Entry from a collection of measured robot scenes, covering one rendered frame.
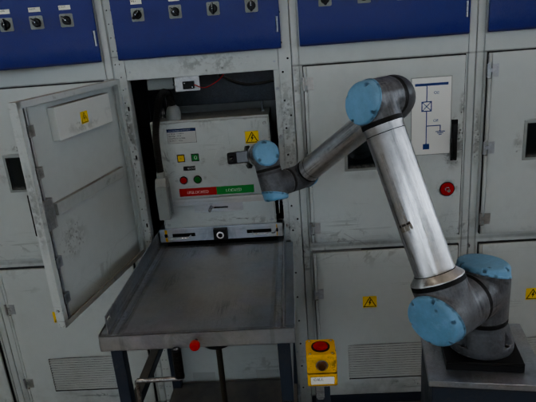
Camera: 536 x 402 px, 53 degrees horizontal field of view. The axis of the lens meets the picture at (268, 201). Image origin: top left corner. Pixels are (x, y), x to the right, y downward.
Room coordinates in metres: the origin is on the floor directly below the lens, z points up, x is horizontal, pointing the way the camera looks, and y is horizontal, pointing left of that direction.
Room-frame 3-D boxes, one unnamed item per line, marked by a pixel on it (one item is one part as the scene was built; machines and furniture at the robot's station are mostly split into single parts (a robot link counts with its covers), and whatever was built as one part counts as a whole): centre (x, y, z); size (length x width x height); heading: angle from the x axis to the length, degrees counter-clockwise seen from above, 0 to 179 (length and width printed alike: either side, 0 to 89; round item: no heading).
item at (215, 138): (2.17, 0.21, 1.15); 0.48 x 0.01 x 0.48; 87
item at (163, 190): (2.11, 0.43, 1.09); 0.08 x 0.05 x 0.17; 177
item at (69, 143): (1.86, 0.65, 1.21); 0.63 x 0.07 x 0.74; 166
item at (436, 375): (1.38, -0.60, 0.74); 0.32 x 0.32 x 0.02; 79
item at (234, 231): (2.19, 0.21, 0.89); 0.54 x 0.05 x 0.06; 87
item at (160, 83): (2.52, 0.19, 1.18); 0.78 x 0.69 x 0.79; 177
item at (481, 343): (1.38, -0.61, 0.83); 0.19 x 0.19 x 0.10
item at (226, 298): (1.79, 0.24, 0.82); 0.68 x 0.62 x 0.06; 177
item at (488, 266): (1.38, -0.60, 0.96); 0.17 x 0.15 x 0.18; 129
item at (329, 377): (1.24, -0.11, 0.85); 0.08 x 0.08 x 0.10; 87
